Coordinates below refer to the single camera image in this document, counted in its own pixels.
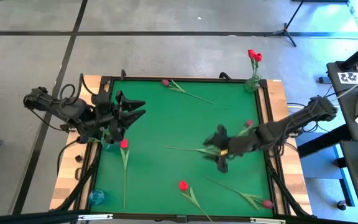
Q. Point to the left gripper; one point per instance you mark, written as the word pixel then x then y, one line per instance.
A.
pixel 107 112

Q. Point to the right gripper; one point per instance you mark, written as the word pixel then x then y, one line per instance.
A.
pixel 225 146

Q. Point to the dark red artificial tulip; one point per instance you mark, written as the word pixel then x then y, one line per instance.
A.
pixel 208 151
pixel 268 204
pixel 165 82
pixel 249 123

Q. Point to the blue glass vase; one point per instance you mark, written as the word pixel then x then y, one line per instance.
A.
pixel 97 197
pixel 112 147

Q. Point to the green glass vase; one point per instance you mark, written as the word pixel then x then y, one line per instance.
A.
pixel 253 84

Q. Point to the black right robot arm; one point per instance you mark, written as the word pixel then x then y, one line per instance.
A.
pixel 291 124

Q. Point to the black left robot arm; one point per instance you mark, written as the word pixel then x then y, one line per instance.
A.
pixel 42 101

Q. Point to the green table mat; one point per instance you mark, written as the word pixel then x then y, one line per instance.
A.
pixel 172 124

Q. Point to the small black knob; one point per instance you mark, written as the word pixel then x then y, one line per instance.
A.
pixel 78 158

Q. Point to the black support strut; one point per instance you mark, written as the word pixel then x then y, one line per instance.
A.
pixel 287 193
pixel 79 186

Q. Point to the black desk crossbar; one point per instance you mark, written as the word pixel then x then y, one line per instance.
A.
pixel 322 141

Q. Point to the black desk foot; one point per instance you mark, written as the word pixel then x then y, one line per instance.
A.
pixel 323 80

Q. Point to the black tripod stand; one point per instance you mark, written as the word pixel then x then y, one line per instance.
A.
pixel 286 30

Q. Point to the black caster wheel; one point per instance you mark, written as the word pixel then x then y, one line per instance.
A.
pixel 341 205

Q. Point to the black desk with label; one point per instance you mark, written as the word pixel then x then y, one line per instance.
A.
pixel 346 105

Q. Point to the white printed label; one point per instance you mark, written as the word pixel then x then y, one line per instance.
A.
pixel 353 77

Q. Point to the black metal bracket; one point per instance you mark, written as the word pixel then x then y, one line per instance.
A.
pixel 78 173

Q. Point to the silver corner bracket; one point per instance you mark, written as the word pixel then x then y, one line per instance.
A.
pixel 95 217
pixel 267 221

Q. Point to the black rail bar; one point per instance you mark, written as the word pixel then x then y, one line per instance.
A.
pixel 26 218

